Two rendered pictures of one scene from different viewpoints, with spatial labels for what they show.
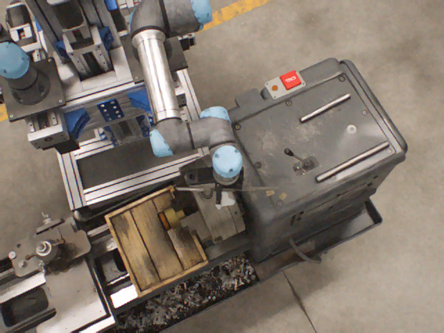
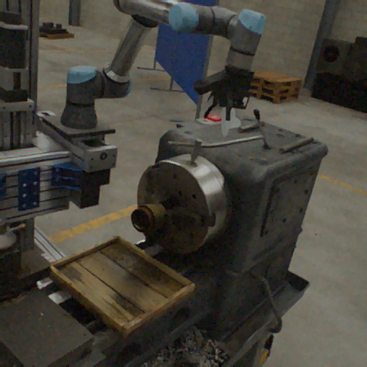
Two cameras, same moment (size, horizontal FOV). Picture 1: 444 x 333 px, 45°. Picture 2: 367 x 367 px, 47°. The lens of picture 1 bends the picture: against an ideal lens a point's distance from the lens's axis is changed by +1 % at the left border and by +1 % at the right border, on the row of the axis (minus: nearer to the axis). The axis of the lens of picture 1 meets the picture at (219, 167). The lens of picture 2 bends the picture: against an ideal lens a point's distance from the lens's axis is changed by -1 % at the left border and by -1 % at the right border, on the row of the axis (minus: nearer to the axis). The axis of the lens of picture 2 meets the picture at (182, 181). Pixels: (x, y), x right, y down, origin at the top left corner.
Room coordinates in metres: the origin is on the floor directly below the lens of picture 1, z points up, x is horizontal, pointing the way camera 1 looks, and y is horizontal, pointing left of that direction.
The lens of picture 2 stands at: (-0.51, 0.77, 1.72)
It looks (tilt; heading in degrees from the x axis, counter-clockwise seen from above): 24 degrees down; 326
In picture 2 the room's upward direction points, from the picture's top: 10 degrees clockwise
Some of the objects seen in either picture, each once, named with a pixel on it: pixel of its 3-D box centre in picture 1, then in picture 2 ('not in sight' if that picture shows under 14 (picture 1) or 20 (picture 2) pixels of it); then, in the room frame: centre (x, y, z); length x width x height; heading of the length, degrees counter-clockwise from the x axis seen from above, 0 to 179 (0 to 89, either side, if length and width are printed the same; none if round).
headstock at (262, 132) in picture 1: (300, 152); (238, 181); (0.71, -0.32, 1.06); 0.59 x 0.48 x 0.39; 110
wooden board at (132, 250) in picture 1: (156, 239); (120, 279); (0.47, 0.28, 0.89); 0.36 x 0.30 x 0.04; 20
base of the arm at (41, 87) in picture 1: (26, 81); not in sight; (1.06, 0.70, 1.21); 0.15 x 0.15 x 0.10
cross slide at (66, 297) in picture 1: (66, 273); (12, 310); (0.36, 0.62, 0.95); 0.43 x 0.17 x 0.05; 20
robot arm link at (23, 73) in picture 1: (12, 64); not in sight; (1.06, 0.70, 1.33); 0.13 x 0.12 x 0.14; 35
